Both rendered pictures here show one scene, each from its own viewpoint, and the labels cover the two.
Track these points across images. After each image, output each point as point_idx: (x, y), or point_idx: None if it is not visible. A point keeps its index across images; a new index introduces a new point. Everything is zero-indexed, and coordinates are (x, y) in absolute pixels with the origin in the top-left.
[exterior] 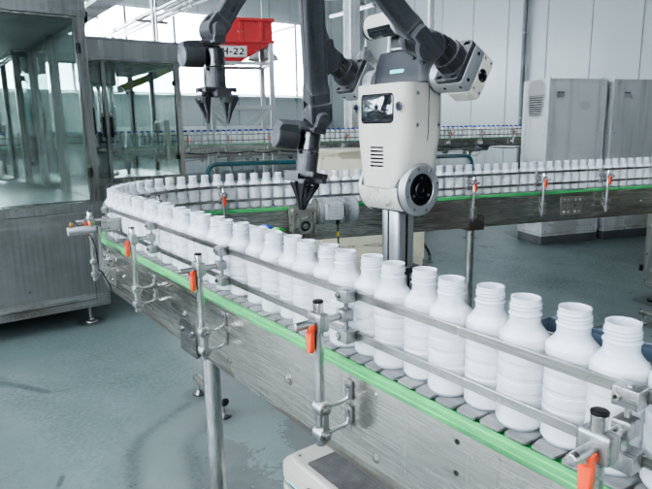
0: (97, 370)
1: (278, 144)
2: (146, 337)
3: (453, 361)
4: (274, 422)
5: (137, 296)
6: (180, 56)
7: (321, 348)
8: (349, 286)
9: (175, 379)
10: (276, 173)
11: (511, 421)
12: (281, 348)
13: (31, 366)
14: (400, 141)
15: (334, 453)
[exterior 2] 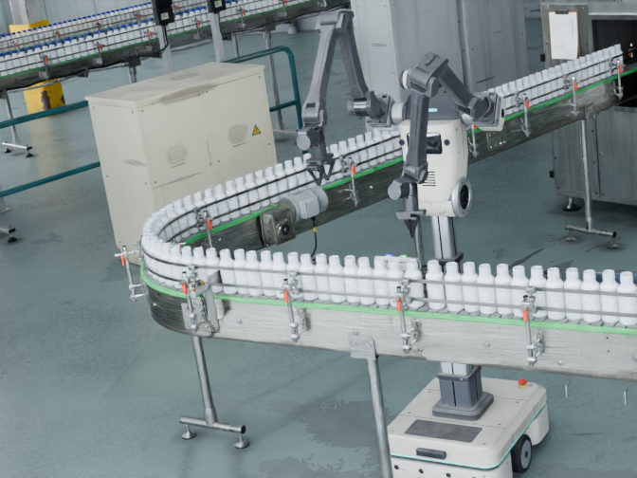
0: (35, 452)
1: (399, 197)
2: (37, 405)
3: (596, 306)
4: (297, 434)
5: (296, 330)
6: (301, 142)
7: (529, 318)
8: (526, 284)
9: (143, 432)
10: (238, 180)
11: (628, 321)
12: (479, 328)
13: None
14: (449, 166)
15: (416, 421)
